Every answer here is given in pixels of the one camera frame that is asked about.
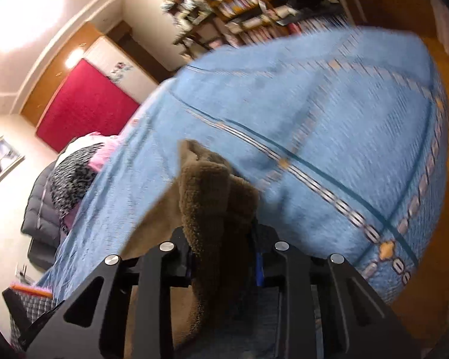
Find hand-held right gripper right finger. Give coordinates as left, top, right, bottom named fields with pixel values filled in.
left=251, top=223, right=420, bottom=359

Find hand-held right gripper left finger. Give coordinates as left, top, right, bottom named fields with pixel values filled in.
left=19, top=227, right=194, bottom=359

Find brown fleece pants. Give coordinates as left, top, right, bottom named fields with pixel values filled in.
left=124, top=139, right=285, bottom=359

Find leopard print cloth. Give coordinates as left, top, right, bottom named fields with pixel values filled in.
left=47, top=145, right=109, bottom=221

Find grey padded headboard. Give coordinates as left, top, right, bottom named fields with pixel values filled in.
left=21, top=157, right=72, bottom=273

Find orange and pink pillow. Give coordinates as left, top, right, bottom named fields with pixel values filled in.
left=9, top=283, right=55, bottom=300

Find dark plaid pillow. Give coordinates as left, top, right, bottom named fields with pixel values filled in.
left=2, top=288, right=60, bottom=348

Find blue checked blanket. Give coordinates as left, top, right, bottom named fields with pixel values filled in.
left=37, top=26, right=449, bottom=304

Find red mattress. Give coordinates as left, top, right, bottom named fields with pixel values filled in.
left=35, top=59, right=141, bottom=153

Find wooden and white wardrobe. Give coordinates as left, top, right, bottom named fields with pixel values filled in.
left=20, top=20, right=173, bottom=128

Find small wooden cubby shelf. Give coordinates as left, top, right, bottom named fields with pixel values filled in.
left=161, top=0, right=219, bottom=60

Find wooden bookshelf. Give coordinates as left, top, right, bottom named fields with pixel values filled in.
left=195, top=0, right=350, bottom=50

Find rows of colourful books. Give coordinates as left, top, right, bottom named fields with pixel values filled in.
left=206, top=0, right=345, bottom=45

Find framed wall photo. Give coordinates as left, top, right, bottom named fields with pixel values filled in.
left=0, top=136, right=25, bottom=189

